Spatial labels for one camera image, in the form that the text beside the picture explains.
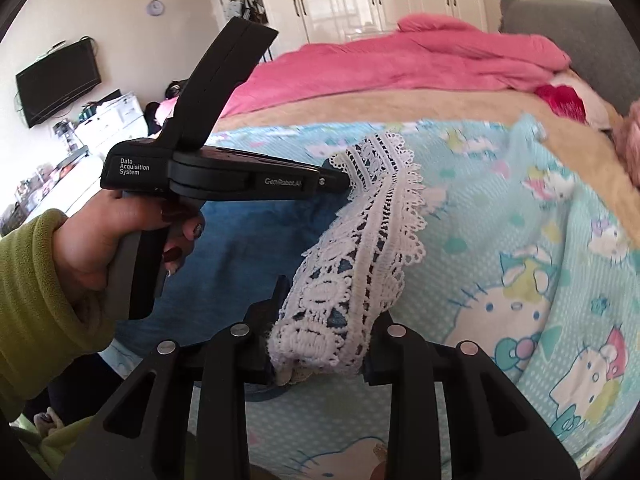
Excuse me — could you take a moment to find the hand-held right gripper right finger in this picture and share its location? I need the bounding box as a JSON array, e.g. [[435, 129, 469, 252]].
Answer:
[[364, 310, 582, 480]]

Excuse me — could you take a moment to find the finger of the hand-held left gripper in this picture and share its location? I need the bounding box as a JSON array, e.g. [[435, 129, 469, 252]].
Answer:
[[320, 156, 354, 194]]

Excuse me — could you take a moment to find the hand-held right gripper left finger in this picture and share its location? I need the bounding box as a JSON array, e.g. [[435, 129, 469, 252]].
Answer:
[[59, 275, 292, 480]]

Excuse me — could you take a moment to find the blue denim skirt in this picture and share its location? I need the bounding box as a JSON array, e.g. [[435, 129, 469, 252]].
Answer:
[[100, 130, 427, 386]]

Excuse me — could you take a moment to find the person's left forearm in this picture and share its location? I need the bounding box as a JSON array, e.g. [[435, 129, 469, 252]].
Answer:
[[0, 208, 119, 423]]

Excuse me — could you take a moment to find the person's left hand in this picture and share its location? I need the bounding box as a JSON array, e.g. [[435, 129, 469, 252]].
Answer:
[[52, 190, 207, 306]]

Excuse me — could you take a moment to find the beige bed sheet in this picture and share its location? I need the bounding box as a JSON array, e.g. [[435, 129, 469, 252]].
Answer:
[[209, 72, 640, 196]]

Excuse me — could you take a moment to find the white drawer cabinet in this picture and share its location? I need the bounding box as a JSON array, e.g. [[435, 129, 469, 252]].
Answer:
[[75, 91, 149, 150]]

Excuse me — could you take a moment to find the pink duvet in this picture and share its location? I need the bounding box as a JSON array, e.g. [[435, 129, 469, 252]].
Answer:
[[220, 14, 574, 119]]

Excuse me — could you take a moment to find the white dresser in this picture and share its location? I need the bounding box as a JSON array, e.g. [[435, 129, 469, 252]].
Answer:
[[0, 152, 107, 237]]

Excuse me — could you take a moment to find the cartoon cat printed blanket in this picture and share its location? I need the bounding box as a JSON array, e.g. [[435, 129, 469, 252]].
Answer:
[[97, 114, 638, 480]]

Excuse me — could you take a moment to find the black flat television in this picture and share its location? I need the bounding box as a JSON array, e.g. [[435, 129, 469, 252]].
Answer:
[[15, 38, 103, 130]]

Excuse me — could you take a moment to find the person's yellow-green top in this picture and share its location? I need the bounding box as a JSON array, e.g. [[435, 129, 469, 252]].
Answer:
[[9, 412, 108, 480]]

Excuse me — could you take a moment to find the white pillow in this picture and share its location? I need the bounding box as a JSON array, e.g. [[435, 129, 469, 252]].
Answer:
[[550, 70, 626, 131]]

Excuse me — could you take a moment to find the grey padded headboard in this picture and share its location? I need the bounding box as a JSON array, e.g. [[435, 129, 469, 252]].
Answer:
[[499, 0, 640, 117]]

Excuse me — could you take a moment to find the pink fluffy garment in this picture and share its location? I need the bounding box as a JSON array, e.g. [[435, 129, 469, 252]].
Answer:
[[612, 101, 640, 187]]

